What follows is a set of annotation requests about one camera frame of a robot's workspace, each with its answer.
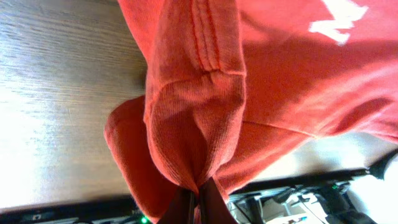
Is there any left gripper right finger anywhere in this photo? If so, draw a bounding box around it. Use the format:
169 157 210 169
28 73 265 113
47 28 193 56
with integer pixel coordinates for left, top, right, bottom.
199 178 237 224

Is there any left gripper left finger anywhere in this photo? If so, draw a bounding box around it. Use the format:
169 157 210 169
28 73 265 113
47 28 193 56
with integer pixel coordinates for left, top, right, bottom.
157 188 195 224

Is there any red soccer t-shirt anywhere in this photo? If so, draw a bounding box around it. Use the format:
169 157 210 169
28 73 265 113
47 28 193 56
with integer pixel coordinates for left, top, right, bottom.
104 0 397 222

